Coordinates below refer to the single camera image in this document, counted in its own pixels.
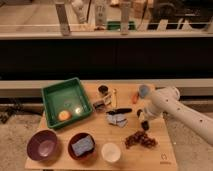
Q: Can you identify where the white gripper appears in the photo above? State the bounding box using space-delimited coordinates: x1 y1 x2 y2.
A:
137 107 160 131

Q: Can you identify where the black handled eraser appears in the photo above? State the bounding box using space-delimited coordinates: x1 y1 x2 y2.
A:
106 108 132 115

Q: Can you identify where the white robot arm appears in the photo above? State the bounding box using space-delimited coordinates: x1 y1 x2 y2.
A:
137 87 213 146

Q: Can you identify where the bunch of brown grapes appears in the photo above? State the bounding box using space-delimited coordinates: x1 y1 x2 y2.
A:
125 131 158 149

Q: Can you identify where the grey cloth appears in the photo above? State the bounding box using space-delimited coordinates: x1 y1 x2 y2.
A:
107 114 127 127

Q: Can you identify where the orange carrot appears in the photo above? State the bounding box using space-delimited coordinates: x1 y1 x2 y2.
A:
132 92 139 104

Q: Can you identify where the blue grey small bowl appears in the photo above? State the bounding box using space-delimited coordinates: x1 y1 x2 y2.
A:
139 85 150 98

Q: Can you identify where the wooden stick utensil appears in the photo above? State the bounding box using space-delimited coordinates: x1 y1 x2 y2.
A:
112 89 117 108

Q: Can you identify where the white cup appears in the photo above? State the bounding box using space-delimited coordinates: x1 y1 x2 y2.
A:
101 143 121 163

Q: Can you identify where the metal clip tool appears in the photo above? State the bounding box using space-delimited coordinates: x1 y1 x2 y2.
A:
93 95 111 111

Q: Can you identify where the small dark cup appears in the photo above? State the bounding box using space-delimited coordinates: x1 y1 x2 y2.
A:
98 85 109 97

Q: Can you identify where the blue sponge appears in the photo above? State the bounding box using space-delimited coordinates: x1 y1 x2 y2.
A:
72 136 94 156

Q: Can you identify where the dark red bowl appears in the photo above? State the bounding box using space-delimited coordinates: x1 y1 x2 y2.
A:
68 133 95 161

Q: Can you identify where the orange fruit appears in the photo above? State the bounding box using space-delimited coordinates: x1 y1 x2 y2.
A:
58 110 72 121

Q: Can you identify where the green plastic tray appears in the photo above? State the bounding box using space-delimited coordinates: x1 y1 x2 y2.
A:
41 77 93 129

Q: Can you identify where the purple bowl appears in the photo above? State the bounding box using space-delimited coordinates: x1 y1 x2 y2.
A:
26 130 59 162

